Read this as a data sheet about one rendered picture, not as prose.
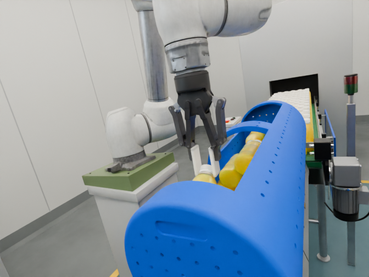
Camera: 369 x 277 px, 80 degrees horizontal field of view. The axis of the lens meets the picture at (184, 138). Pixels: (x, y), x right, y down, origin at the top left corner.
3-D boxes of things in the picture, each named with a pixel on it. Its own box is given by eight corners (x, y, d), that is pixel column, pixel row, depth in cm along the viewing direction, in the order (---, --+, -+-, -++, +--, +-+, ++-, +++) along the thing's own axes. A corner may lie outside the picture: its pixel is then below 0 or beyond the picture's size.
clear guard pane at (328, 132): (335, 215, 132) (334, 138, 121) (326, 163, 198) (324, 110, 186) (336, 215, 132) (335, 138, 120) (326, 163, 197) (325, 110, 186)
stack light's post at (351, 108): (347, 265, 150) (346, 104, 123) (347, 260, 153) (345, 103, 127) (355, 266, 148) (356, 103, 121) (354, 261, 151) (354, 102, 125)
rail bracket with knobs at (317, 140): (309, 162, 108) (308, 142, 106) (309, 156, 114) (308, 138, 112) (334, 162, 103) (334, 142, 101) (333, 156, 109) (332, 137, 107)
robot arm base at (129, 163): (97, 174, 102) (94, 162, 101) (131, 159, 120) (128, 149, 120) (124, 174, 92) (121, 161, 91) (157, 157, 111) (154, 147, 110)
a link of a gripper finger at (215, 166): (212, 143, 51) (216, 143, 51) (217, 171, 53) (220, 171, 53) (207, 148, 49) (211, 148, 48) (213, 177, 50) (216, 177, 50)
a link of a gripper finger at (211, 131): (200, 98, 50) (205, 96, 49) (217, 144, 51) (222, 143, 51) (193, 101, 47) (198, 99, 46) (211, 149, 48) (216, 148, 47)
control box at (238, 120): (219, 140, 138) (216, 124, 136) (228, 131, 155) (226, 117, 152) (234, 139, 133) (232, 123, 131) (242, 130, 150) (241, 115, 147)
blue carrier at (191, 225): (146, 325, 44) (102, 197, 37) (247, 158, 116) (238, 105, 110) (312, 400, 29) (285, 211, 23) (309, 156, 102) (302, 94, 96)
